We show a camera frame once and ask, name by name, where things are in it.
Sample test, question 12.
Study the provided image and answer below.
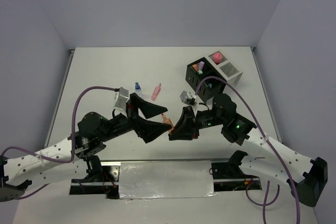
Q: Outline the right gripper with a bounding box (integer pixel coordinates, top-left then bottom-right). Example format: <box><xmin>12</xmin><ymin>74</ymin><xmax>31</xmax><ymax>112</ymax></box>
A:
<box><xmin>168</xmin><ymin>105</ymin><xmax>225</xmax><ymax>140</ymax></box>

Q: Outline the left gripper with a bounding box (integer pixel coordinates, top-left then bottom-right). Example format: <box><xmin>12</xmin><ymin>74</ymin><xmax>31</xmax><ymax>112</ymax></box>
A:
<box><xmin>100</xmin><ymin>92</ymin><xmax>172</xmax><ymax>143</ymax></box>

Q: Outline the orange translucent highlighter pen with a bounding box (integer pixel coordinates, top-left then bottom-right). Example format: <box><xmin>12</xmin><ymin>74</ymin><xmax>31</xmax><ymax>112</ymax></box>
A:
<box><xmin>161</xmin><ymin>113</ymin><xmax>174</xmax><ymax>133</ymax></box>

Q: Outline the pink highlighter pen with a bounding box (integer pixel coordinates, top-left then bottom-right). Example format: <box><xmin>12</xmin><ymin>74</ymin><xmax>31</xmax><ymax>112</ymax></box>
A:
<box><xmin>151</xmin><ymin>83</ymin><xmax>161</xmax><ymax>101</ymax></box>

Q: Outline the purple highlighter pen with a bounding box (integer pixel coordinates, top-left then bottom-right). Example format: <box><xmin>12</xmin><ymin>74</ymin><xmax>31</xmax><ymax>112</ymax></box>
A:
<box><xmin>198</xmin><ymin>61</ymin><xmax>205</xmax><ymax>71</ymax></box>

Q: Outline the pink capped colourful tube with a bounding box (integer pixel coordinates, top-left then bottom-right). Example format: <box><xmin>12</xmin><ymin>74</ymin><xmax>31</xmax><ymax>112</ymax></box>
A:
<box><xmin>212</xmin><ymin>52</ymin><xmax>225</xmax><ymax>65</ymax></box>

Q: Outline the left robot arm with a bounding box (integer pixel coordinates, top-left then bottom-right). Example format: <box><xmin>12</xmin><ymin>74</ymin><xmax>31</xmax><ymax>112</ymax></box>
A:
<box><xmin>1</xmin><ymin>93</ymin><xmax>171</xmax><ymax>202</ymax></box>

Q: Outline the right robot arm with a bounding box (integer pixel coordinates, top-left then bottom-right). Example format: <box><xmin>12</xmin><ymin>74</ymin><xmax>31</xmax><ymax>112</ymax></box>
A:
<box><xmin>169</xmin><ymin>94</ymin><xmax>328</xmax><ymax>207</ymax></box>

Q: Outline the blue spray bottle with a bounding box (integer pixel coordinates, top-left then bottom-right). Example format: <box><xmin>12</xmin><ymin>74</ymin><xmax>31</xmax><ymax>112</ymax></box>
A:
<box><xmin>134</xmin><ymin>82</ymin><xmax>143</xmax><ymax>98</ymax></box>

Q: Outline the black organizer container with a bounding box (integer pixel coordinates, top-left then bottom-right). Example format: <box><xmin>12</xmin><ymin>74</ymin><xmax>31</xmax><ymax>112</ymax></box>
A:
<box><xmin>185</xmin><ymin>57</ymin><xmax>226</xmax><ymax>103</ymax></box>

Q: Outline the white organizer container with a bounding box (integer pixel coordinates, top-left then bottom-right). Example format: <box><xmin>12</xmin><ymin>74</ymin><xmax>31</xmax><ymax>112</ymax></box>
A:
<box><xmin>205</xmin><ymin>51</ymin><xmax>243</xmax><ymax>86</ymax></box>

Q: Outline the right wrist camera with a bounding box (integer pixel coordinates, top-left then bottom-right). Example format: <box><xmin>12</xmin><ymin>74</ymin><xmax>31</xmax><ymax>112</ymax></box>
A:
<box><xmin>180</xmin><ymin>91</ymin><xmax>198</xmax><ymax>114</ymax></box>

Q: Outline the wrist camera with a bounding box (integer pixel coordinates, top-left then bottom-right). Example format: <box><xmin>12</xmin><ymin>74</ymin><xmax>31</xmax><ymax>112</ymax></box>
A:
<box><xmin>113</xmin><ymin>87</ymin><xmax>129</xmax><ymax>111</ymax></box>
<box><xmin>180</xmin><ymin>91</ymin><xmax>198</xmax><ymax>114</ymax></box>

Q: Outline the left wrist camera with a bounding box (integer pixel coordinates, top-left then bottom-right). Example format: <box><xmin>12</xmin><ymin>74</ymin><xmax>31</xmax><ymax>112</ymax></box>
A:
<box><xmin>113</xmin><ymin>87</ymin><xmax>129</xmax><ymax>111</ymax></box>

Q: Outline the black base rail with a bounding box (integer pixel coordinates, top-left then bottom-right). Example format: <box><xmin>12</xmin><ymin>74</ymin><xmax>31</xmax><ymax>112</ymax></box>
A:
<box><xmin>69</xmin><ymin>159</ymin><xmax>261</xmax><ymax>200</ymax></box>

